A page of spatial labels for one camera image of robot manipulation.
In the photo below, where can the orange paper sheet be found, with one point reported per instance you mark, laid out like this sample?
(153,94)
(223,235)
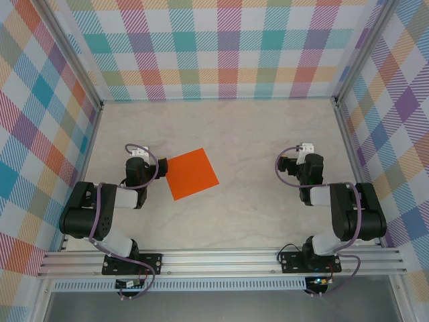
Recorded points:
(192,174)

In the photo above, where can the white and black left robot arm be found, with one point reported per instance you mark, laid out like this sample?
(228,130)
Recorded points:
(122,198)

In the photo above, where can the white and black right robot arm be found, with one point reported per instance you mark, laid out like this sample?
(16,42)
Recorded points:
(321,196)

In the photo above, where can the grey metal sheet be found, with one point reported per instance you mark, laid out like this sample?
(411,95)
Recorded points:
(218,307)

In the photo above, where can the small circuit board with LED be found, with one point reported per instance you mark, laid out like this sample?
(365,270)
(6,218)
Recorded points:
(320,281)

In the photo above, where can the small black circuit board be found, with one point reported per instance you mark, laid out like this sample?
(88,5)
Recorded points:
(127,284)

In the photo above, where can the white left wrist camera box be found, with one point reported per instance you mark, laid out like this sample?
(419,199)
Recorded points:
(139,152)

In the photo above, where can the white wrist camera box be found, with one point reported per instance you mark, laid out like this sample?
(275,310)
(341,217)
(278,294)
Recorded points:
(306,147)
(139,152)

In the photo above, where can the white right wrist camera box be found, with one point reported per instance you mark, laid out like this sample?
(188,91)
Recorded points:
(306,147)

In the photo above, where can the aluminium side rail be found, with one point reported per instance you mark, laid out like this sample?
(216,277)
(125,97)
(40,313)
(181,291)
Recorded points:
(83,174)
(358,174)

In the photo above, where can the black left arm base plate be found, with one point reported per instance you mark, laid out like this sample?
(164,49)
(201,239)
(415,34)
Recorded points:
(154,263)

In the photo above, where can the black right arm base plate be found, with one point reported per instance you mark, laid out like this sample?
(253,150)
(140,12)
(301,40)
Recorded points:
(291,263)

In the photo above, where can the long aluminium mounting rail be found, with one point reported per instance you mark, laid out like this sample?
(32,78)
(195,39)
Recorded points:
(218,261)

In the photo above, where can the aluminium frame post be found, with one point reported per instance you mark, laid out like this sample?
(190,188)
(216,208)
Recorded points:
(365,50)
(72,57)

